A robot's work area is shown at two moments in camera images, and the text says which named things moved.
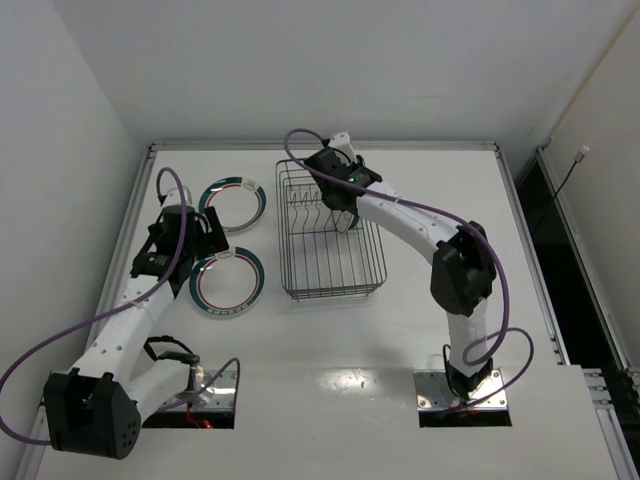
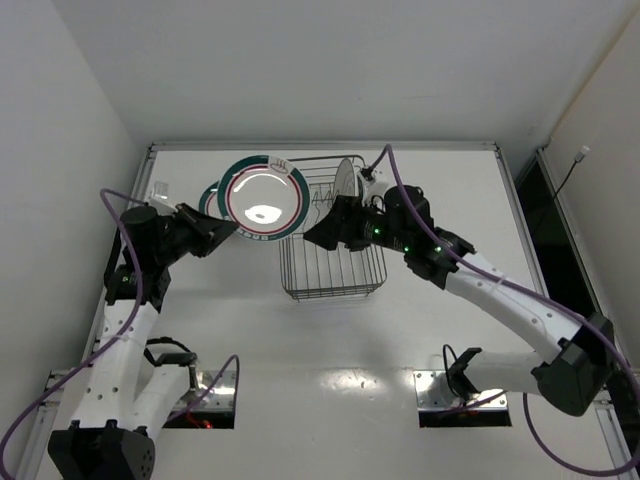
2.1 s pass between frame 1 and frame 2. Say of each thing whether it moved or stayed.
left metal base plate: stayed
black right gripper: moved
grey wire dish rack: stayed
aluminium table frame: stayed
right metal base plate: stayed
